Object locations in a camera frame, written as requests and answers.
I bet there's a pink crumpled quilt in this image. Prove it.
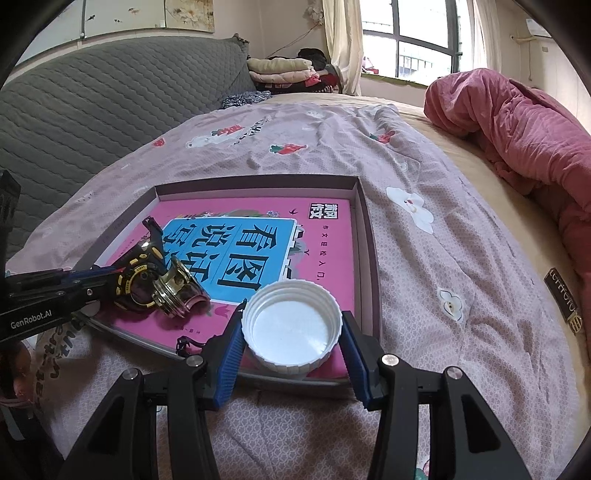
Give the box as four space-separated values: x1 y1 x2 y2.
423 67 591 315

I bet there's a white air conditioner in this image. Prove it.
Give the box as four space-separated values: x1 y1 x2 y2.
526 18 552 39

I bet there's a brass door knob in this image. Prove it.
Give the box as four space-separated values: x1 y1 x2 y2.
152 256 211 318

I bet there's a grey quilted headboard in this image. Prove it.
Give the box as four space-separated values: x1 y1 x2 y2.
1 36 254 255

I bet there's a black gold label box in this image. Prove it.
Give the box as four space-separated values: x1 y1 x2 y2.
544 268 583 335

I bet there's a white plastic bottle cap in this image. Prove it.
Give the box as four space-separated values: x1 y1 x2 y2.
242 279 342 377

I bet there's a cream curtain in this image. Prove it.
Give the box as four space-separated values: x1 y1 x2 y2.
322 0 363 96

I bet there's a dark patterned cloth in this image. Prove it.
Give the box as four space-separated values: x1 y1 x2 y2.
221 91 271 109

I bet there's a folded clothes pile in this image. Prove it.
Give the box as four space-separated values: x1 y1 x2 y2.
246 48 344 95

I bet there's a dark cardboard box tray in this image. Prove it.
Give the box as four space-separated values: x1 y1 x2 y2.
73 174 382 386

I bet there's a window with dark frame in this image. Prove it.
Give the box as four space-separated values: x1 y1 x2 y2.
360 0 461 86

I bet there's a pink and blue book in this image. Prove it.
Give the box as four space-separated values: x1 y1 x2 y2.
95 197 356 357

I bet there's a pink printed bed sheet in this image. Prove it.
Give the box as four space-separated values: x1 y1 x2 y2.
7 102 579 479

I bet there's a person's left hand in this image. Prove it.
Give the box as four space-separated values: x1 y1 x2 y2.
1 342 33 407

